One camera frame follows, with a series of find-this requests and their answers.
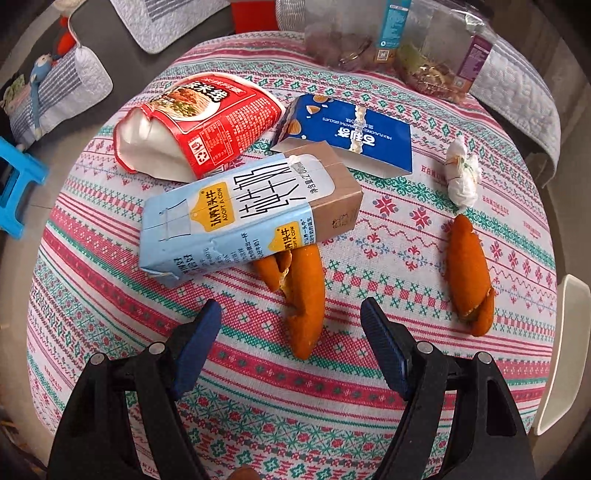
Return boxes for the striped bed quilt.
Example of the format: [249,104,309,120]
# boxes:
[471,28,561,160]

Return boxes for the dark grey sofa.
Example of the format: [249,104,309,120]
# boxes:
[0,0,195,153]

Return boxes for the red snack bag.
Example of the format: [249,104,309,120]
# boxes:
[113,71,287,181]

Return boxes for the striped quilted sofa cover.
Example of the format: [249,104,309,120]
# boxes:
[110,0,232,54]

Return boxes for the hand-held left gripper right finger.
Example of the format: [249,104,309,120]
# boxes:
[360,298,539,480]

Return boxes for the blue plastic stool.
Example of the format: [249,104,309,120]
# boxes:
[0,137,49,239]

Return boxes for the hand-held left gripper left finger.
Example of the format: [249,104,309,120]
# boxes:
[46,299,223,480]

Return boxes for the white plastic waste bin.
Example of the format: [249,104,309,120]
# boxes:
[536,274,591,435]

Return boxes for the red box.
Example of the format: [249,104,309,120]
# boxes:
[231,0,278,33]

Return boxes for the blue biscuit box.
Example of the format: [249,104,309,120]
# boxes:
[269,93,413,177]

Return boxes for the blue label nut jar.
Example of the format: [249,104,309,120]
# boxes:
[304,0,411,70]

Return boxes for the white tissue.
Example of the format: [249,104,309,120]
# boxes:
[444,137,481,208]

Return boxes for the light blue milk carton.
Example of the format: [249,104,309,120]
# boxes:
[139,142,365,289]

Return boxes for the patterned tablecloth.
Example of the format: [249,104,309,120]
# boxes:
[28,30,559,480]

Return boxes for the purple label nut jar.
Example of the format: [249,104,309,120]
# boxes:
[394,0,497,103]

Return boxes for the grey quilted cushion with toy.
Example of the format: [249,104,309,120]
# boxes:
[9,46,114,144]

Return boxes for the orange peel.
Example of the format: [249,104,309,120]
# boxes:
[253,244,326,361]
[445,213,496,337]

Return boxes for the blue plush toy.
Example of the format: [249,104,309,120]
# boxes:
[30,53,54,137]

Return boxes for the red plush toy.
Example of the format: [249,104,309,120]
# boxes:
[56,28,78,55]

